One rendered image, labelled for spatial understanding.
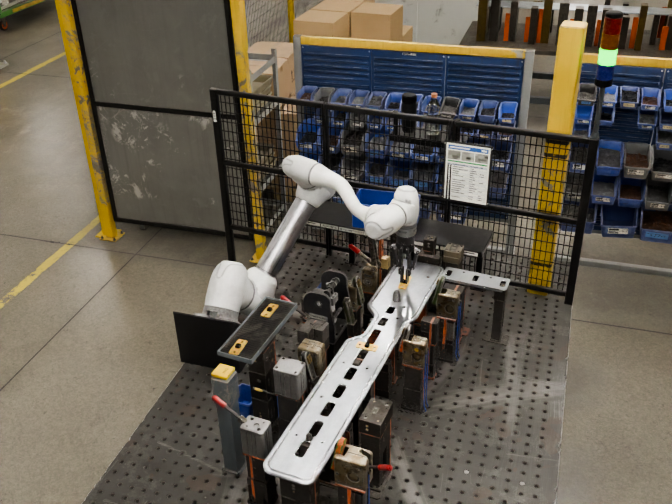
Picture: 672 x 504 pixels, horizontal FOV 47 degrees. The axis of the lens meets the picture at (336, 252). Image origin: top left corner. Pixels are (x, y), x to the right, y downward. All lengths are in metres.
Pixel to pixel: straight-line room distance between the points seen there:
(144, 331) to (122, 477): 2.00
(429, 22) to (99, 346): 6.05
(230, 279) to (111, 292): 2.10
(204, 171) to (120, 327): 1.19
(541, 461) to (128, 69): 3.58
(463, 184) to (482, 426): 1.16
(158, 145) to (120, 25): 0.81
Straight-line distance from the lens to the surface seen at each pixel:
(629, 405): 4.49
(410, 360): 3.05
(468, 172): 3.67
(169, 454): 3.12
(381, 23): 7.41
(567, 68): 3.45
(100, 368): 4.75
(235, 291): 3.39
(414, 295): 3.32
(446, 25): 9.55
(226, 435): 2.89
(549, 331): 3.71
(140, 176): 5.64
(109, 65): 5.41
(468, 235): 3.72
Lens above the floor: 2.88
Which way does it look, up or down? 31 degrees down
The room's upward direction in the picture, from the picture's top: 2 degrees counter-clockwise
